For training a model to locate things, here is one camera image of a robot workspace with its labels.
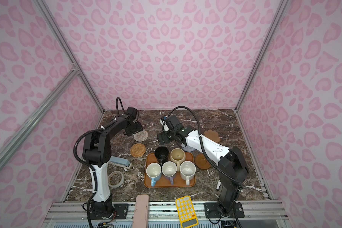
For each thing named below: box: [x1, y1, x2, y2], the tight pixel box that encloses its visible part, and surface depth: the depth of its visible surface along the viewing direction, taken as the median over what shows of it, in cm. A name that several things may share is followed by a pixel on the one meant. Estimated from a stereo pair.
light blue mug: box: [145, 162, 162, 187], surface depth 81 cm
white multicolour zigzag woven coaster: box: [133, 130, 149, 142], surface depth 105 cm
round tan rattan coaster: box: [130, 142, 146, 158], surface depth 98 cm
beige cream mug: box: [170, 147, 186, 172], surface depth 87 cm
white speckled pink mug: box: [179, 160, 197, 186], surface depth 82 cm
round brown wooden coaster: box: [194, 153, 211, 170], surface depth 92 cm
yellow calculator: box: [175, 195, 199, 228], surface depth 73 cm
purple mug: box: [161, 160, 178, 186], surface depth 83 cm
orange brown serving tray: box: [143, 152, 197, 189], surface depth 83 cm
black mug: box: [154, 146, 170, 167], surface depth 88 cm
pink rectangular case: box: [132, 194, 150, 228], surface depth 72 cm
